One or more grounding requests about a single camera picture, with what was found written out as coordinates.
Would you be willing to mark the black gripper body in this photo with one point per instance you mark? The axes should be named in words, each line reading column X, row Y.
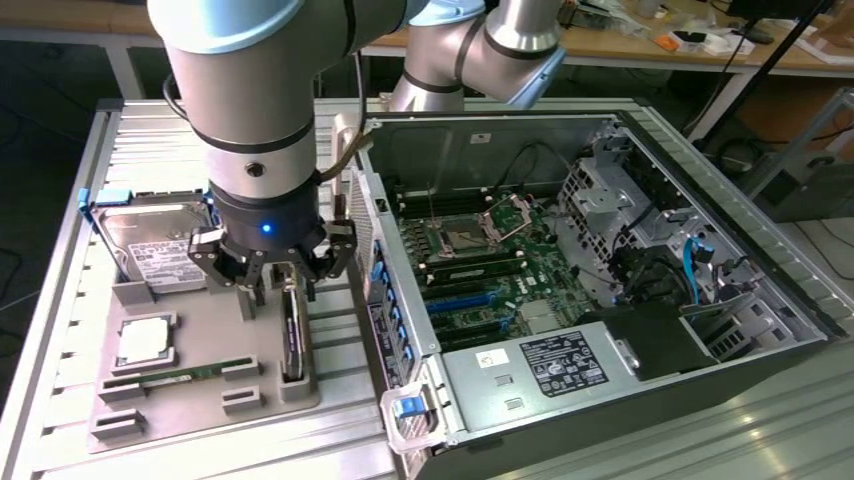
column 266, row 225

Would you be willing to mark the graphics card with metal bracket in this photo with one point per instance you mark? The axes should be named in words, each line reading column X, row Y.
column 293, row 335

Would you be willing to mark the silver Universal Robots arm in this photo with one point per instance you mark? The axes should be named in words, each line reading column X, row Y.
column 253, row 100

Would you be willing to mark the hard disk in blue caddy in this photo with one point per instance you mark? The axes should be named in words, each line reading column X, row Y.
column 153, row 240

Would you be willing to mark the thin metal locking lever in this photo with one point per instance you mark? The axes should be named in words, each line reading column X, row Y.
column 433, row 210

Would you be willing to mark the grey plastic parts rack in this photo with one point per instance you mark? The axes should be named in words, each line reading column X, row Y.
column 200, row 350

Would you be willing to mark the CPU socket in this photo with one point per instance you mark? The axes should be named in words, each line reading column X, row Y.
column 460, row 235

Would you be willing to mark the silver CPU chip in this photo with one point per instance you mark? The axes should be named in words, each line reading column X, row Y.
column 142, row 340

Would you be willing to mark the black installed RAM stick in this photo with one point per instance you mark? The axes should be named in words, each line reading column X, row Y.
column 467, row 272

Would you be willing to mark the blue expansion slot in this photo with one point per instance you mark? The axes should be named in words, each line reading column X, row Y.
column 460, row 302

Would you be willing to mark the green RAM stick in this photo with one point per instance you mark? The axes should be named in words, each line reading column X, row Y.
column 186, row 374

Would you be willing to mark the metal socket cover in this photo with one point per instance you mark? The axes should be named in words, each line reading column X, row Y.
column 509, row 215

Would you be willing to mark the green motherboard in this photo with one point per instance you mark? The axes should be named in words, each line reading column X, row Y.
column 547, row 270

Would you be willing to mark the blue case latch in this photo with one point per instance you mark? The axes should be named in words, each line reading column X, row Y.
column 408, row 406

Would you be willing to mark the silver chipset heatsink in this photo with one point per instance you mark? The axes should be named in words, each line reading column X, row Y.
column 543, row 317

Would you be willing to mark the grey power supply unit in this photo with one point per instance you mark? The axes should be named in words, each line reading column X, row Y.
column 480, row 400

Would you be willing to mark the perforated metal disk bay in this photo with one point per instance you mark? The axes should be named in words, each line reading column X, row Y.
column 587, row 200

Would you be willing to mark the black plastic fan shroud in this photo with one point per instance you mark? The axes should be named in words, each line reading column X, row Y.
column 653, row 340

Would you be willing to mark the open black PC case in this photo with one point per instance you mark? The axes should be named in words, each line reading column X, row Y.
column 700, row 395

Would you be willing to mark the black slanted pole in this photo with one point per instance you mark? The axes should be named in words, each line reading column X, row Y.
column 753, row 75

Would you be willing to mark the dark grey box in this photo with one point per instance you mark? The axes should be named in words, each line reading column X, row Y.
column 813, row 192

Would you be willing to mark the black monitor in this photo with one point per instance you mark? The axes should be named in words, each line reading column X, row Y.
column 780, row 7

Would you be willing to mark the wooden desk with white frame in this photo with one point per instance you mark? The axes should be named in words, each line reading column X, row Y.
column 80, row 20

